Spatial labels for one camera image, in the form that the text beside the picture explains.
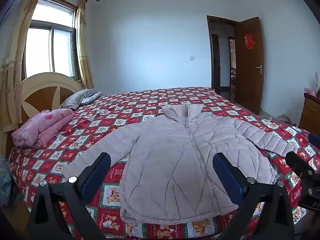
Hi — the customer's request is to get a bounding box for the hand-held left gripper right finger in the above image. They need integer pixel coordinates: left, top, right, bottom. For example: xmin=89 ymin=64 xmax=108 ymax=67
xmin=212 ymin=153 xmax=295 ymax=240

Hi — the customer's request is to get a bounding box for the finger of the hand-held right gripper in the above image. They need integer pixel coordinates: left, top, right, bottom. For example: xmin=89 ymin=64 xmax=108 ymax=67
xmin=308 ymin=133 xmax=320 ymax=152
xmin=285 ymin=151 xmax=315 ymax=180

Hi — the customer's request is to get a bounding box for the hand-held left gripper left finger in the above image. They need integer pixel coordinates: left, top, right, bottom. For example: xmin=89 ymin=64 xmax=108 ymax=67
xmin=27 ymin=152 xmax=112 ymax=240

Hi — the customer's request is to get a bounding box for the pale pink puffer jacket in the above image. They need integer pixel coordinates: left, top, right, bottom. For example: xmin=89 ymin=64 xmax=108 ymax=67
xmin=61 ymin=104 xmax=299 ymax=224

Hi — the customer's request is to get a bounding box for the wooden cabinet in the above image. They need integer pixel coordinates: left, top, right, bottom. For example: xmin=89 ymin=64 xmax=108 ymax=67
xmin=297 ymin=92 xmax=320 ymax=137

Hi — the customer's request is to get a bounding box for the dark bag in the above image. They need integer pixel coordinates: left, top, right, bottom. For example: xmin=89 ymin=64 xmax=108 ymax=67
xmin=276 ymin=114 xmax=292 ymax=125

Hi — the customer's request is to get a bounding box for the red patchwork bedspread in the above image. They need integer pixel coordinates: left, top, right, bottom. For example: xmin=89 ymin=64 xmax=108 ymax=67
xmin=7 ymin=87 xmax=320 ymax=239

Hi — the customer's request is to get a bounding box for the pink folded quilt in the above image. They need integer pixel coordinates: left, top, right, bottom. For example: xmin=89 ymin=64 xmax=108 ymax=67
xmin=11 ymin=109 xmax=75 ymax=147

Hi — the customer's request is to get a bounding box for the grey patterned pillow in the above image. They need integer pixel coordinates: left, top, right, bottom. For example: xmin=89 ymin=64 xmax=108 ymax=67
xmin=80 ymin=92 xmax=103 ymax=105

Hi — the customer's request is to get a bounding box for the striped pillow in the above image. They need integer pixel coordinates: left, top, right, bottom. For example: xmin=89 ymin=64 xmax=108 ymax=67
xmin=61 ymin=89 xmax=98 ymax=110

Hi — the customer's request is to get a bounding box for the brown wooden door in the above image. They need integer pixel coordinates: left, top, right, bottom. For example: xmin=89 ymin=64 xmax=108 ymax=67
xmin=236 ymin=17 xmax=265 ymax=115

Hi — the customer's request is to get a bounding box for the blue hanging garment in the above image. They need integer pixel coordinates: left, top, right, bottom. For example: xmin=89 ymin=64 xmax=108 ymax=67
xmin=0 ymin=155 xmax=13 ymax=200

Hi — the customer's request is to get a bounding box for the wooden bed headboard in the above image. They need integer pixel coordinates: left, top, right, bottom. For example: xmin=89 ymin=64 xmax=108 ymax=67
xmin=0 ymin=72 xmax=84 ymax=153

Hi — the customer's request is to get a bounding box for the red paper door decoration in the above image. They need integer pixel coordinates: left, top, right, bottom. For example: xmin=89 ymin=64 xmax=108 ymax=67
xmin=244 ymin=33 xmax=255 ymax=50

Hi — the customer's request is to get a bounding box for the wide yellow curtain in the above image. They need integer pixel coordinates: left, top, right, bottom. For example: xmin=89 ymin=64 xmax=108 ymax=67
xmin=0 ymin=0 xmax=48 ymax=130

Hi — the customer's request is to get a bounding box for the window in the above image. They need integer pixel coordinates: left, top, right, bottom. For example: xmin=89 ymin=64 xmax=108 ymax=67
xmin=24 ymin=0 xmax=78 ymax=80

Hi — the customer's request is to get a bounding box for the dark wooden door frame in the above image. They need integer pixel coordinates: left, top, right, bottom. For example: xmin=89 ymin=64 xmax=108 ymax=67
xmin=206 ymin=15 xmax=240 ymax=98

